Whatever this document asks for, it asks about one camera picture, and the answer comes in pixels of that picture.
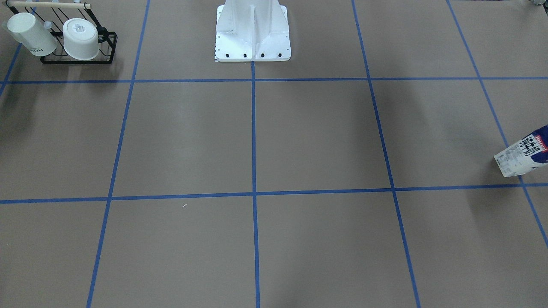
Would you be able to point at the blue white milk carton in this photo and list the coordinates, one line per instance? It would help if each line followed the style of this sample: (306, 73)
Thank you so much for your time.
(529, 153)

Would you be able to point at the white mug far on rack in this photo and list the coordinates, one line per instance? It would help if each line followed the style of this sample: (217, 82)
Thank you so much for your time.
(80, 39)

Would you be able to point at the white mug on rack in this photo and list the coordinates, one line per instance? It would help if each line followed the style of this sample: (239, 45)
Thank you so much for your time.
(26, 29)
(80, 39)

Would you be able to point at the white mug near on rack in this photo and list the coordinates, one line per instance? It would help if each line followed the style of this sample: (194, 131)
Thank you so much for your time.
(26, 29)

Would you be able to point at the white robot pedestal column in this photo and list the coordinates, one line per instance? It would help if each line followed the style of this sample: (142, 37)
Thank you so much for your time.
(252, 30)

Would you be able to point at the black wire mug rack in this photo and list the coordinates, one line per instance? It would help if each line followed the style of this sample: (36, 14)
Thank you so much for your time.
(60, 32)

